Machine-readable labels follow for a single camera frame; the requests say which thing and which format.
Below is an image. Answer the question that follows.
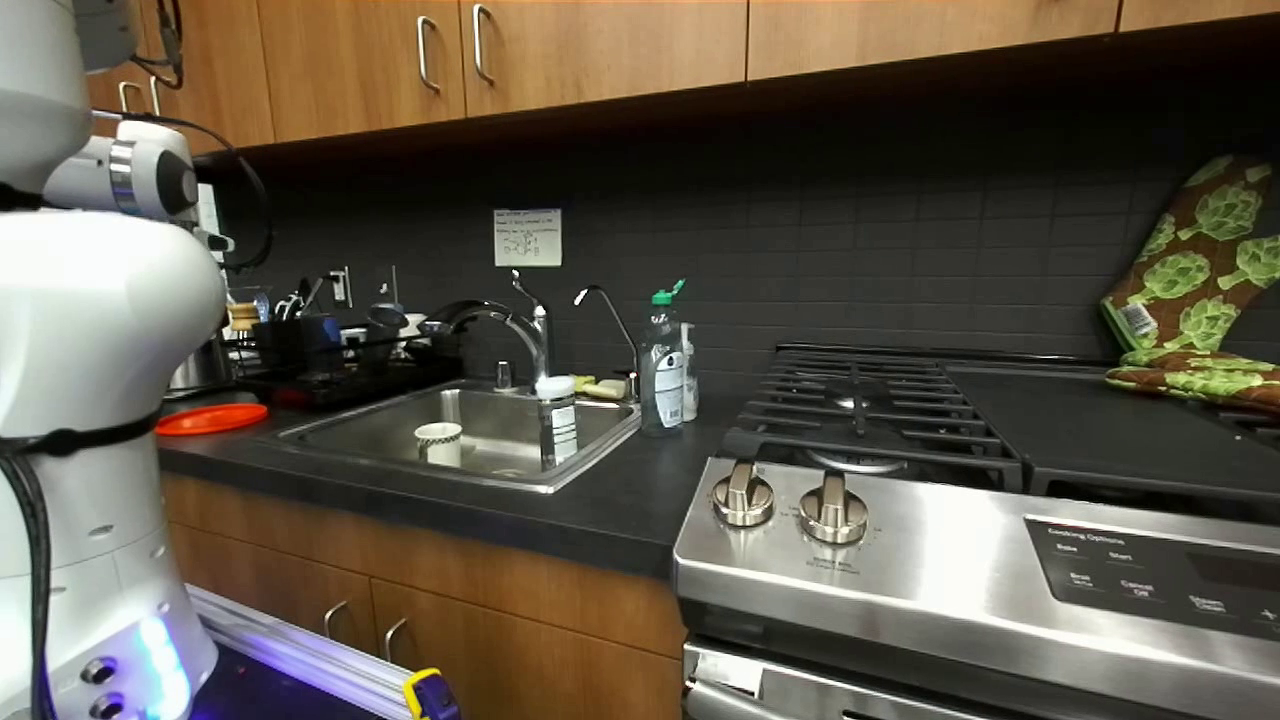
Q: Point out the orange plastic plate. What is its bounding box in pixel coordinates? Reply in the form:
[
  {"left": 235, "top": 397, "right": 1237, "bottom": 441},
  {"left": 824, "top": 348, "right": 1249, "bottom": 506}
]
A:
[{"left": 150, "top": 397, "right": 271, "bottom": 443}]

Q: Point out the green cap dish soap bottle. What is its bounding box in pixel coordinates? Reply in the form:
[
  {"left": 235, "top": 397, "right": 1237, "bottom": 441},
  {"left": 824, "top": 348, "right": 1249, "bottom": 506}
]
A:
[{"left": 637, "top": 275, "right": 692, "bottom": 431}]

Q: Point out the clear soap pump dispenser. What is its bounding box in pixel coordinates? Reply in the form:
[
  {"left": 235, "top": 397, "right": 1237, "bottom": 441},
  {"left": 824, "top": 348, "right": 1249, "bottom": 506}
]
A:
[{"left": 673, "top": 317, "right": 704, "bottom": 430}]

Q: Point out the thin chrome gooseneck tap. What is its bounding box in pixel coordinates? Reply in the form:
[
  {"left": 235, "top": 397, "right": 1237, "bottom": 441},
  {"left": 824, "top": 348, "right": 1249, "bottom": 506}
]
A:
[{"left": 570, "top": 279, "right": 641, "bottom": 386}]

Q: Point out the chrome kitchen faucet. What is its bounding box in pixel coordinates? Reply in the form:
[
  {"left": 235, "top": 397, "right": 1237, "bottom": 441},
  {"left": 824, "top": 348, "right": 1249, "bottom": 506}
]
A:
[{"left": 442, "top": 268, "right": 550, "bottom": 392}]

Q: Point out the clear plastic bottle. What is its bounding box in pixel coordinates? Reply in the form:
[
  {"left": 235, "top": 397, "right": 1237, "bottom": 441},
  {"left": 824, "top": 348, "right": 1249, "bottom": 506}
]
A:
[{"left": 534, "top": 372, "right": 584, "bottom": 469}]

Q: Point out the white paper note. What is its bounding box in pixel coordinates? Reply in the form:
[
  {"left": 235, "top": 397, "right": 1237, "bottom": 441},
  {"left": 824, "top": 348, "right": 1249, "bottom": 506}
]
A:
[{"left": 489, "top": 206, "right": 567, "bottom": 274}]

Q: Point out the steel stove knob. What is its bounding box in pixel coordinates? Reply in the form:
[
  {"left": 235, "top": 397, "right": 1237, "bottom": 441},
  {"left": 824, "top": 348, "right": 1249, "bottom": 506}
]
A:
[
  {"left": 792, "top": 469, "right": 870, "bottom": 550},
  {"left": 709, "top": 459, "right": 781, "bottom": 531}
]

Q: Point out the small white ceramic cup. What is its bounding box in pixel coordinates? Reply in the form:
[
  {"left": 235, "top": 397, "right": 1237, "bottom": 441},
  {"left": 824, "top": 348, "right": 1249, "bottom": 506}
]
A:
[{"left": 411, "top": 422, "right": 467, "bottom": 471}]

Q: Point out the black cast iron stove grate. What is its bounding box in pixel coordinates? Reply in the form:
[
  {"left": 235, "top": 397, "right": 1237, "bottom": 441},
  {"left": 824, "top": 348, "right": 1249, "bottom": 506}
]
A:
[{"left": 715, "top": 348, "right": 1030, "bottom": 493}]

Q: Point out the stainless steel sink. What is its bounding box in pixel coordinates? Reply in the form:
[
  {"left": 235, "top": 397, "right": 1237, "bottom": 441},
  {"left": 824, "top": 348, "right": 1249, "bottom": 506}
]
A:
[{"left": 275, "top": 376, "right": 649, "bottom": 502}]

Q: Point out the wooden upper cabinet door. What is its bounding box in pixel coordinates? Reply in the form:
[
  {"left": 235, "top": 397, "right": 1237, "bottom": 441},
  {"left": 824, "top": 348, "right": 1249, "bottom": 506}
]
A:
[
  {"left": 743, "top": 0, "right": 1125, "bottom": 85},
  {"left": 257, "top": 0, "right": 467, "bottom": 148},
  {"left": 84, "top": 0, "right": 275, "bottom": 157},
  {"left": 454, "top": 0, "right": 751, "bottom": 122},
  {"left": 1114, "top": 0, "right": 1280, "bottom": 37}
]

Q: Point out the wooden cabinet door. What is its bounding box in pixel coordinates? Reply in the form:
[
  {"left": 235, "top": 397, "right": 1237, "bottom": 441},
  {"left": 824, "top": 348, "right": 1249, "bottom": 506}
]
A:
[
  {"left": 84, "top": 0, "right": 275, "bottom": 157},
  {"left": 1114, "top": 0, "right": 1280, "bottom": 37},
  {"left": 743, "top": 0, "right": 1125, "bottom": 85},
  {"left": 162, "top": 512, "right": 377, "bottom": 656},
  {"left": 257, "top": 0, "right": 467, "bottom": 148},
  {"left": 454, "top": 0, "right": 751, "bottom": 122},
  {"left": 362, "top": 571, "right": 692, "bottom": 720}
]

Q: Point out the wooden lower cabinet door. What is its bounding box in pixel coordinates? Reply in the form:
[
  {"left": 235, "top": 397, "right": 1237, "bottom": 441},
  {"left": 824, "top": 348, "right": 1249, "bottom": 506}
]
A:
[
  {"left": 362, "top": 571, "right": 692, "bottom": 720},
  {"left": 162, "top": 512, "right": 377, "bottom": 656}
]

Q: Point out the stainless steel gas stove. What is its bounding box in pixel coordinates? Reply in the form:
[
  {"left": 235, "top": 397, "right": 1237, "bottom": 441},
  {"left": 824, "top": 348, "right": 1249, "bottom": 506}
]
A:
[{"left": 667, "top": 344, "right": 1280, "bottom": 720}]

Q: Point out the green patterned oven mitt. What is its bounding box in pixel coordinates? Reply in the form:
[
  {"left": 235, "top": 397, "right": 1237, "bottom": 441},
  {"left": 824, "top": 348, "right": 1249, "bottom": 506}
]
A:
[{"left": 1097, "top": 152, "right": 1280, "bottom": 372}]

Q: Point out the black wire drying rack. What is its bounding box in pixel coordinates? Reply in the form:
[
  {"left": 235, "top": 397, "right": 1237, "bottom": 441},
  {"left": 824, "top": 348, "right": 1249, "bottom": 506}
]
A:
[{"left": 257, "top": 348, "right": 471, "bottom": 418}]

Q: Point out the steel oven door handle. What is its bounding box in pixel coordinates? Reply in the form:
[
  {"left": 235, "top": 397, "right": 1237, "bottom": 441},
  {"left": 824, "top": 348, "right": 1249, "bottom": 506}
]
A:
[{"left": 679, "top": 639, "right": 1030, "bottom": 720}]

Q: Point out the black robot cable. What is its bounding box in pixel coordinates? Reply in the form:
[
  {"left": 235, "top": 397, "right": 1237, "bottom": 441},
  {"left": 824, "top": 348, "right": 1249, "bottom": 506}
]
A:
[{"left": 0, "top": 431, "right": 55, "bottom": 720}]

